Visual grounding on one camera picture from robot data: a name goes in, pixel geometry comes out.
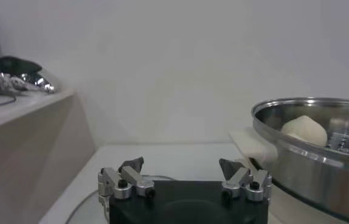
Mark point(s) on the stainless steel steamer basket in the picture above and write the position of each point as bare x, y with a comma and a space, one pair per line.
314, 173

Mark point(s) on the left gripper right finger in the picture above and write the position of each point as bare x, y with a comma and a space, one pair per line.
238, 179

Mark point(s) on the round glass pot lid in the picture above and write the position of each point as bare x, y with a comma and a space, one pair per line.
89, 210

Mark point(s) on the white side desk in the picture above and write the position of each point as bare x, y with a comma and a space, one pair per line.
25, 146

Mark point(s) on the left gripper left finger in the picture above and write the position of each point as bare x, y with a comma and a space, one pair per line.
136, 181

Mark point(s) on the white steamed baozi bun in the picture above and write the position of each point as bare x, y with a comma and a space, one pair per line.
304, 130

